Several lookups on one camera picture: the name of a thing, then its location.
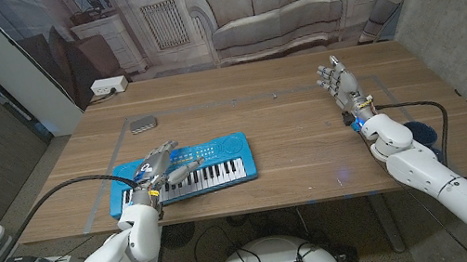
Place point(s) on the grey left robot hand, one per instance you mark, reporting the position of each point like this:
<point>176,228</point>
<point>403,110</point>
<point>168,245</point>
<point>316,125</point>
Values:
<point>152,169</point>

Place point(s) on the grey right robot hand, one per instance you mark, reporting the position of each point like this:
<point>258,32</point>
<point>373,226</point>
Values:
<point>347,85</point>

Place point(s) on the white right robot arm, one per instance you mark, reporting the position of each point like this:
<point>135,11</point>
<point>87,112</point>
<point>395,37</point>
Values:
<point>460,198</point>

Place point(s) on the blue toy piano keyboard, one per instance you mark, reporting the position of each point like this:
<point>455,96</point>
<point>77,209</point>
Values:
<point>219,161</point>

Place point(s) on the small grey case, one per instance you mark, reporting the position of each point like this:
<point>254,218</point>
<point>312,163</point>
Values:
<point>143,124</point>

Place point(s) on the black round floor fan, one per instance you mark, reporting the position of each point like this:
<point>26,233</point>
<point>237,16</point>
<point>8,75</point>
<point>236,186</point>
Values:
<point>178,235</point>

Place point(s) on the white power strip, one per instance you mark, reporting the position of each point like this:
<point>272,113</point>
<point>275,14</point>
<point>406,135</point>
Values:
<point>109,85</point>

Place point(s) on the printed living room backdrop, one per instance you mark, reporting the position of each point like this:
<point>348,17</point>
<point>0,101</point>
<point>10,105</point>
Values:
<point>269,3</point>

